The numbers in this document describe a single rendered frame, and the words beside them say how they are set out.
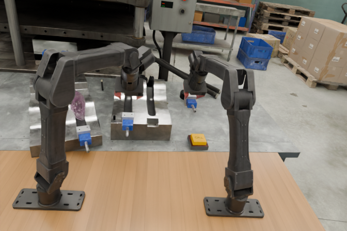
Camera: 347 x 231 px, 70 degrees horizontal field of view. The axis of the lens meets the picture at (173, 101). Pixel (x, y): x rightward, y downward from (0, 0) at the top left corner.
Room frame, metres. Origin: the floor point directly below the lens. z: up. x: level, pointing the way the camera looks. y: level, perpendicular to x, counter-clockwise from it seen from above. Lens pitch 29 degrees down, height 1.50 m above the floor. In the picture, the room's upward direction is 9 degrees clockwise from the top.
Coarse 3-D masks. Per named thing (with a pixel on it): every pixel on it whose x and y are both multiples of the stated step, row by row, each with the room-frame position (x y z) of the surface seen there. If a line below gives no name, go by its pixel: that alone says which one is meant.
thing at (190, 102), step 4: (184, 96) 1.07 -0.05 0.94; (188, 96) 1.04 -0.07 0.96; (192, 96) 1.05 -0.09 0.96; (184, 100) 1.06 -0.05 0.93; (188, 100) 1.03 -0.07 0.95; (192, 100) 1.03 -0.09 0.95; (184, 104) 1.05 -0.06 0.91; (188, 104) 1.00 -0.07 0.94; (192, 104) 1.00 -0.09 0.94; (196, 104) 1.01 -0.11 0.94; (192, 108) 0.98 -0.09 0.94
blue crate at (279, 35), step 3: (270, 30) 6.35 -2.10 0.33; (267, 33) 6.33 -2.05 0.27; (270, 33) 6.21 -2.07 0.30; (273, 33) 6.36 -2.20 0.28; (276, 33) 6.37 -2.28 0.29; (279, 33) 6.39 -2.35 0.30; (282, 33) 6.40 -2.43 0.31; (285, 33) 6.41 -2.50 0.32; (276, 36) 6.01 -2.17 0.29; (279, 36) 6.00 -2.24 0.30; (282, 36) 6.02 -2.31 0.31; (279, 39) 6.01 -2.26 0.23; (282, 39) 6.03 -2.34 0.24; (282, 42) 6.03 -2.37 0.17
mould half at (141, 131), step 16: (144, 80) 1.20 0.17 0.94; (160, 80) 1.23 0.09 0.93; (144, 96) 1.10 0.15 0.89; (160, 96) 1.12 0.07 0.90; (112, 112) 0.92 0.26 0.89; (144, 112) 0.96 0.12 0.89; (160, 112) 0.98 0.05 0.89; (112, 128) 0.84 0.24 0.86; (144, 128) 0.87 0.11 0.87; (160, 128) 0.88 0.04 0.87
